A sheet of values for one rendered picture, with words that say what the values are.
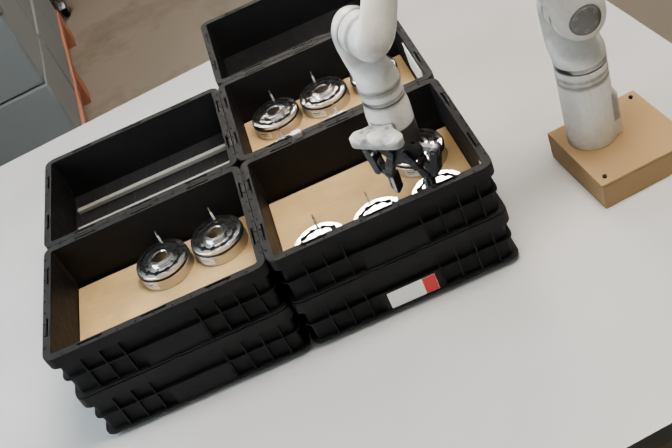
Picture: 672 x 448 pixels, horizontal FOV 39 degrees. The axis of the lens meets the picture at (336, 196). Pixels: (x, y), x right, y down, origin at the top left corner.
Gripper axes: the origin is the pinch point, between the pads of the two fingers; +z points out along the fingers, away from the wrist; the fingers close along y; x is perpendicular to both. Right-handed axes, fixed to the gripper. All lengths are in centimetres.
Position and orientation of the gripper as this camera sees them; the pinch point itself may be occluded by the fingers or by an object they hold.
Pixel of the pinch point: (413, 184)
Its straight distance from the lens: 161.7
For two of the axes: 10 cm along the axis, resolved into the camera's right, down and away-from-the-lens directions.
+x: -3.8, 6.9, -6.2
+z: 3.0, 7.2, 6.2
